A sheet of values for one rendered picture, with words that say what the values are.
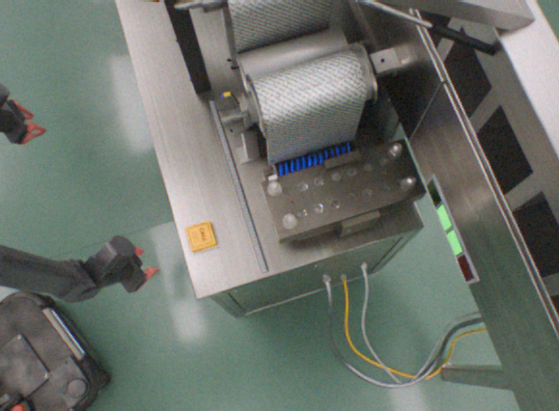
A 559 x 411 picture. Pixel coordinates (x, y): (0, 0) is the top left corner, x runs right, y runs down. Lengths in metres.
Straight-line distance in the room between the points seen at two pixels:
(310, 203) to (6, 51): 2.13
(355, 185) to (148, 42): 0.81
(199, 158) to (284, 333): 1.03
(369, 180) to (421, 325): 1.13
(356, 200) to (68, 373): 1.33
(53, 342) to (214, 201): 1.03
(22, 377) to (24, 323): 0.20
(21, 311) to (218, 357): 0.81
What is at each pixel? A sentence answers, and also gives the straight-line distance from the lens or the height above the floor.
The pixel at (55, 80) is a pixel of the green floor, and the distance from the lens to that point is 2.93.
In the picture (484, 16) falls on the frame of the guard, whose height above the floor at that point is 1.71.
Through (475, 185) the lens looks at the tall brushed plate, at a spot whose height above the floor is 1.38.
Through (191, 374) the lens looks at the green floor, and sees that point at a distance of 2.37.
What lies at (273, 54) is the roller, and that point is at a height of 1.23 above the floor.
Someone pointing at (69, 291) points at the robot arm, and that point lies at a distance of 1.11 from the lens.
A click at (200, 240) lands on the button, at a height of 0.92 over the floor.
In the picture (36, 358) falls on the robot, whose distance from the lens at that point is 2.29.
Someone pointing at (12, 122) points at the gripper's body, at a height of 1.14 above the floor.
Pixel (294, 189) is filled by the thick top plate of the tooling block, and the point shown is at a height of 1.03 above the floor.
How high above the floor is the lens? 2.34
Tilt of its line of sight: 74 degrees down
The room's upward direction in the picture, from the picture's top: 3 degrees counter-clockwise
